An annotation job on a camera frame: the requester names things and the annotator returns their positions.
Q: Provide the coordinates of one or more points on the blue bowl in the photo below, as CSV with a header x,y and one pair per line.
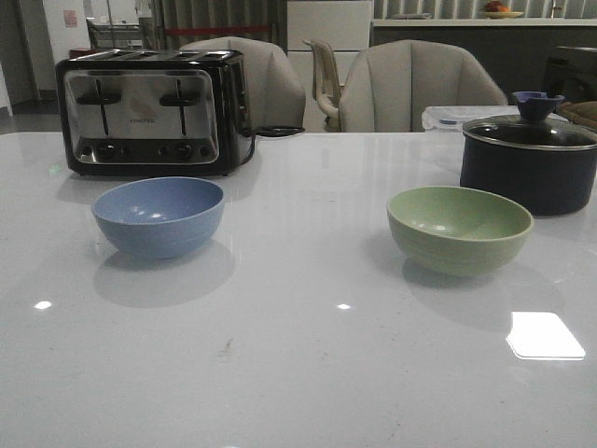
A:
x,y
160,218

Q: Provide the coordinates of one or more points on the green bowl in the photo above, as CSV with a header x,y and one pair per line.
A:
x,y
458,231

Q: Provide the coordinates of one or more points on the left beige upholstered chair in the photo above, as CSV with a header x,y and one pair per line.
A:
x,y
275,95

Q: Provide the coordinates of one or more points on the beige upholstered chair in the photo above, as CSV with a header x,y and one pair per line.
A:
x,y
275,95
390,85

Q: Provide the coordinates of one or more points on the cream plastic chair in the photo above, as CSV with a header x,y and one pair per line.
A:
x,y
326,90

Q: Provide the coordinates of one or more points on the right beige upholstered chair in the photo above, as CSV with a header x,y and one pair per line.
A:
x,y
390,85

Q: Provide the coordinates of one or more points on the clear plastic container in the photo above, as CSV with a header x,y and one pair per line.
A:
x,y
447,118

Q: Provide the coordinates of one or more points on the white cabinet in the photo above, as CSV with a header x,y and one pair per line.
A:
x,y
344,25

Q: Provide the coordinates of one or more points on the black and chrome toaster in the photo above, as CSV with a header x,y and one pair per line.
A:
x,y
131,112

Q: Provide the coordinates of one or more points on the dark blue cooking pot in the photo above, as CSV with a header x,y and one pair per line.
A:
x,y
547,182

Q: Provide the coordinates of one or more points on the glass pot lid blue knob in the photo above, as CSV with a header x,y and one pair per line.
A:
x,y
532,127

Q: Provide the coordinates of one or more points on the fruit bowl on counter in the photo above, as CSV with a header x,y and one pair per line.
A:
x,y
498,10

